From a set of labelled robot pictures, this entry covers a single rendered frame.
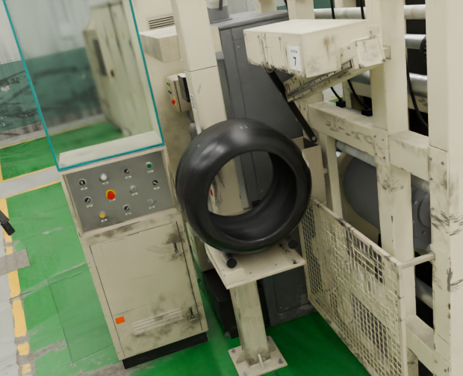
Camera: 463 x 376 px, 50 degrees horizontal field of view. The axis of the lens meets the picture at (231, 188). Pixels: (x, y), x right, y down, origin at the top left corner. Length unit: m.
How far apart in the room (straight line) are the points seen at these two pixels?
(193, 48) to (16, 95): 8.69
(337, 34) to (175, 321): 1.93
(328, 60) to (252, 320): 1.53
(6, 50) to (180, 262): 8.39
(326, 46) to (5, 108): 9.40
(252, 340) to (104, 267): 0.89
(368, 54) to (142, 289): 1.82
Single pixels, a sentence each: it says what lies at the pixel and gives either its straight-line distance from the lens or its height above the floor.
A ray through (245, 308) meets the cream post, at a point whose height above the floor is 0.40.
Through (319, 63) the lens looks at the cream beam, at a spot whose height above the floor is 1.68.
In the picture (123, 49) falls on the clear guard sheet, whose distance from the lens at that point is 2.51.
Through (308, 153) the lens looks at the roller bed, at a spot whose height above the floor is 1.17.
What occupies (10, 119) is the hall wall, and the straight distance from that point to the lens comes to 10.77.
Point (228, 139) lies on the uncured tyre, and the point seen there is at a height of 1.42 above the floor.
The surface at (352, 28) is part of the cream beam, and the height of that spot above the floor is 1.76.
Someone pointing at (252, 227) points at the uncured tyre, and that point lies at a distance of 2.31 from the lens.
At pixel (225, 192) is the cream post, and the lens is 2.36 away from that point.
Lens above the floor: 1.95
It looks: 22 degrees down
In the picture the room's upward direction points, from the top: 11 degrees counter-clockwise
